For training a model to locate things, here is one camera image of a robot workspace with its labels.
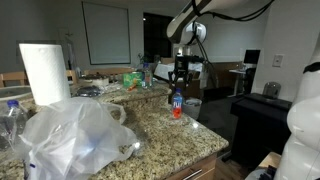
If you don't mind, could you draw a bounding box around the grey bucket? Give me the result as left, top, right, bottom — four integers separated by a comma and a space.
182, 97, 203, 121

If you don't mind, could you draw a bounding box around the white wall switch plate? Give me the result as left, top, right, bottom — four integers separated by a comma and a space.
272, 53, 285, 69

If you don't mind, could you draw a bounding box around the wooden chair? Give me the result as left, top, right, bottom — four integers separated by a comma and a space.
65, 69, 79, 85
0, 70, 28, 89

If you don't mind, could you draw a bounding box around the green cardboard box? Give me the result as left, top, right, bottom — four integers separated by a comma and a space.
122, 71, 145, 90

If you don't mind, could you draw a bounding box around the wooden board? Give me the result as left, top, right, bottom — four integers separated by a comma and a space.
257, 151, 283, 170

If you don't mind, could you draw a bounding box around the metal drawer handle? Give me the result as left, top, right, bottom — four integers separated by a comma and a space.
181, 168, 204, 180

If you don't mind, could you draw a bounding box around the clear bottle with dark cap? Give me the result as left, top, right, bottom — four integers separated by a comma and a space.
142, 63, 154, 89

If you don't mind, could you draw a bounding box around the white paper towel roll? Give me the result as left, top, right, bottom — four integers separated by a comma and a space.
18, 43, 72, 107

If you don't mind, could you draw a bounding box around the black cabinet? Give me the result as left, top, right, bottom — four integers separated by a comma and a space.
230, 92, 297, 168

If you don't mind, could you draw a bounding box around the small blue-capped water bottle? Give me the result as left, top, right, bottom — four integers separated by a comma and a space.
171, 87, 185, 121

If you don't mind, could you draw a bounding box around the brown sofa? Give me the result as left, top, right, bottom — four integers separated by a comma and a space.
155, 57, 243, 100

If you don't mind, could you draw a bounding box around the black computer monitor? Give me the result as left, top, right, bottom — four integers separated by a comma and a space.
243, 49, 262, 65

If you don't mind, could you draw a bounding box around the glass dome jar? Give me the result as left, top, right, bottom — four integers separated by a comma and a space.
262, 81, 282, 100

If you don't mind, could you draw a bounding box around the white cloth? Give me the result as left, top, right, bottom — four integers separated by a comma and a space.
153, 62, 204, 82

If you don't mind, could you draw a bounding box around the large dark window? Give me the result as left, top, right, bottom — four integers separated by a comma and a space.
142, 12, 175, 64

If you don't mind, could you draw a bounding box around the white desk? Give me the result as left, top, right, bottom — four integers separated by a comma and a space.
228, 68, 248, 98

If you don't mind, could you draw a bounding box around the translucent white plastic bag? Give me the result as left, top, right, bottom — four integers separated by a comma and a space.
13, 96, 140, 180

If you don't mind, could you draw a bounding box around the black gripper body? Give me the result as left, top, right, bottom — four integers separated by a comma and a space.
173, 54, 196, 81

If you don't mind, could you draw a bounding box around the steel sink basin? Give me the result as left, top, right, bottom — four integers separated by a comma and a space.
0, 85, 35, 102

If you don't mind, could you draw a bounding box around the large clear blue-capped bottle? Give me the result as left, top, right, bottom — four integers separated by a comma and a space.
0, 99, 30, 152

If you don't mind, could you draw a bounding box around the dark flat dish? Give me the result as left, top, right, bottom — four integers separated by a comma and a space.
71, 85, 105, 99

